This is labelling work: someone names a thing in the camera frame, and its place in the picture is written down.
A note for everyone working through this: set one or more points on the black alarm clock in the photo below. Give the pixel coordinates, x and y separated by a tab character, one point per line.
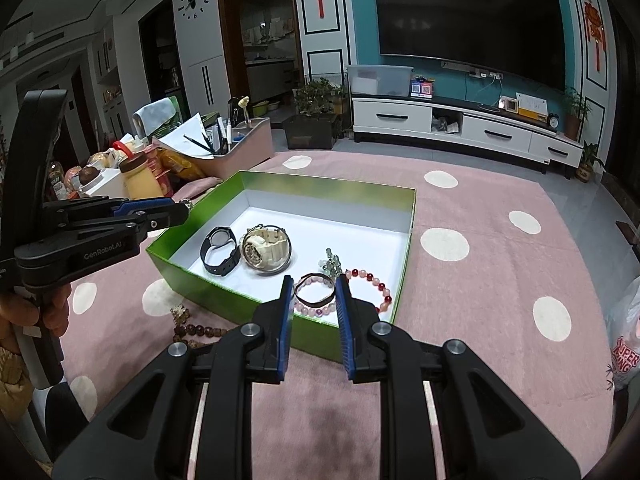
552	121

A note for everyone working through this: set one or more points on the plant in glass tank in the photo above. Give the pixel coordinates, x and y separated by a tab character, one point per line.
315	110

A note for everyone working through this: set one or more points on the small white device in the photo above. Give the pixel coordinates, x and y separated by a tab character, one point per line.
510	105

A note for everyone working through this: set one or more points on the white storage cube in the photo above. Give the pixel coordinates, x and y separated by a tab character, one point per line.
107	182

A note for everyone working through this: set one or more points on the orange snack packet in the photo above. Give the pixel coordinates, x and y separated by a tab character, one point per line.
182	165

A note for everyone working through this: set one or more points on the black wristwatch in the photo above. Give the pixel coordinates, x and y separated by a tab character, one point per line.
222	267

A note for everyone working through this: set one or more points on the black wall clock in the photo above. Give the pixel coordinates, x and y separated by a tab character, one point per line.
192	0

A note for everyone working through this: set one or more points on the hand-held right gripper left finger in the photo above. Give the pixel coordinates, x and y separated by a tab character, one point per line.
285	320

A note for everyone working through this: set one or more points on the green cardboard box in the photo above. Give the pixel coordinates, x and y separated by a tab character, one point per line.
200	282

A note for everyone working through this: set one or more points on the person's left hand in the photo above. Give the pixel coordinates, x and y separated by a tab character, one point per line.
15	312

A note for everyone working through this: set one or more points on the pink storage bin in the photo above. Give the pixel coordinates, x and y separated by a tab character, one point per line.
250	152

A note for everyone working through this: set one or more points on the silver bangle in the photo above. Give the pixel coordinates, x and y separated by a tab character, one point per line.
289	251

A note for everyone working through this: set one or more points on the glass bottle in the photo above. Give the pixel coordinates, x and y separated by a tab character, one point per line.
57	180

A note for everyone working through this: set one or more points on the gold charm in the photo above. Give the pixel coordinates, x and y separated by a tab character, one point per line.
180	316

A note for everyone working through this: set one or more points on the grey white cloth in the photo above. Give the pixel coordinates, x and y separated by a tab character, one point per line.
155	112

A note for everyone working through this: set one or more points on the yellow white desk calendar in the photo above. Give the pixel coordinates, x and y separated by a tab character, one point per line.
530	106

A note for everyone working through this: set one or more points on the brown round fruit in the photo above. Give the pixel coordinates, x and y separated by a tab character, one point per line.
90	176

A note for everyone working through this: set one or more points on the cream wristwatch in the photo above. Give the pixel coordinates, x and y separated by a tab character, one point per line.
257	252

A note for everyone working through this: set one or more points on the pale crystal charm cluster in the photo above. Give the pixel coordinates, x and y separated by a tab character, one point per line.
330	265

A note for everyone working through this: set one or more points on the black television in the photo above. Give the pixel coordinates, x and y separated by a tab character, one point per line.
465	20

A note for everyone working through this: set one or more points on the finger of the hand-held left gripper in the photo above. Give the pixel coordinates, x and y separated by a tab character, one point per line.
165	216
140	205

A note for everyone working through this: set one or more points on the bunch of pens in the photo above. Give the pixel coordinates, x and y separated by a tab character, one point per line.
222	132

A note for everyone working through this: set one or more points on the small blue red signs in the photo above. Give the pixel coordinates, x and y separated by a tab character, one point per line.
421	87

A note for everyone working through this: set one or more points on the translucent storage box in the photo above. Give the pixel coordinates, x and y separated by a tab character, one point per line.
380	80

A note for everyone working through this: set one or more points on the tall potted plant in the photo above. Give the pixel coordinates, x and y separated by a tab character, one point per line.
575	115

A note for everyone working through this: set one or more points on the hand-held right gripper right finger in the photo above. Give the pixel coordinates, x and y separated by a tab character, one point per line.
345	325

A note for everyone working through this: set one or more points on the yellow bear bottle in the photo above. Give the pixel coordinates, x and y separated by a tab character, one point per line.
142	182

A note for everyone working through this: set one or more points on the small potted plant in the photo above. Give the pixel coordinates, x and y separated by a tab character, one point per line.
589	162

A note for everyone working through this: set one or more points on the white plastic bag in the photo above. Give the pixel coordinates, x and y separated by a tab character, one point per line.
625	340

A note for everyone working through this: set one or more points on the pink polka dot blanket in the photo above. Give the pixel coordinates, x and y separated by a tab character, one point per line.
475	310

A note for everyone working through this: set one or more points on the white television cabinet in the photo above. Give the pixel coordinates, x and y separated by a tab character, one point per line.
390	115

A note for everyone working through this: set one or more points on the white papers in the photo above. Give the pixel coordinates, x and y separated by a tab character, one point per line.
185	132

